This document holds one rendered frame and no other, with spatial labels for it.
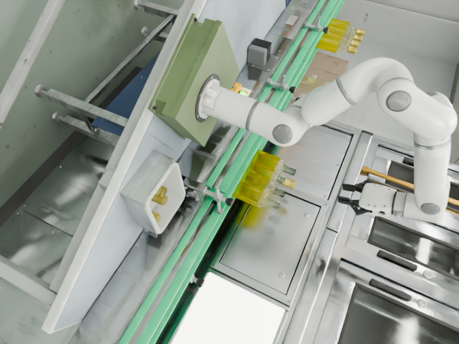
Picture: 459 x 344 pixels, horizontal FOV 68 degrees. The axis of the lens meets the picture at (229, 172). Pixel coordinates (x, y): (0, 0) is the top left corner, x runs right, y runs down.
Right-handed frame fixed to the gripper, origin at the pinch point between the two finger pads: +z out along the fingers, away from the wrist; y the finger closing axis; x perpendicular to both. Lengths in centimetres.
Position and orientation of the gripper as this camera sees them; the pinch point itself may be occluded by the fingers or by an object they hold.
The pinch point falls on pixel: (345, 194)
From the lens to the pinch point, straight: 123.1
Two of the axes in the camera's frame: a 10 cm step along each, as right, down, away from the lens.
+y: 4.5, -7.5, 4.9
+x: -3.2, -6.4, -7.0
